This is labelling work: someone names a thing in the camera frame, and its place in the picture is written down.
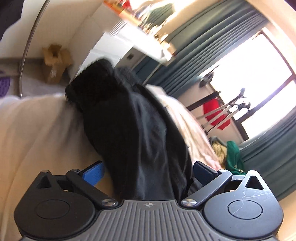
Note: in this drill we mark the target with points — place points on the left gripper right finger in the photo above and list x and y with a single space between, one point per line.
213 183

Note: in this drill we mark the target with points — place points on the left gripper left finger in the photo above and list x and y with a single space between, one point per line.
84 181

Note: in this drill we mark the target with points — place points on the black garment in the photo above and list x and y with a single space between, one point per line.
140 144

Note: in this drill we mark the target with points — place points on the green garment pile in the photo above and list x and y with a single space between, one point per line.
234 163

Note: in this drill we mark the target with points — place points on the yellow knitted cloth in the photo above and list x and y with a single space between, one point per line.
220 151

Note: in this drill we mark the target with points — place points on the pink white bed sheet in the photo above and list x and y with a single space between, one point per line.
47 132

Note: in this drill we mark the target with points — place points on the teal curtain right of window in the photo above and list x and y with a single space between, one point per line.
272 155

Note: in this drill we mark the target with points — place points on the teal curtain of window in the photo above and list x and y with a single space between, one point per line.
201 42
272 155

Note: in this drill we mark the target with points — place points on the red cloth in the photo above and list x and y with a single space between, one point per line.
212 105

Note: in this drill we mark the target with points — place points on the dark framed window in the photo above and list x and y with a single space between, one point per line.
259 66

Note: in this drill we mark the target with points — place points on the cardboard box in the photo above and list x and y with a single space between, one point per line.
56 60

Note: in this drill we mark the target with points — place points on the white desk cabinet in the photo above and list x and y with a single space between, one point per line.
114 34

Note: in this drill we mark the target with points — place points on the teal curtain left of window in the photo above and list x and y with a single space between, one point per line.
201 42

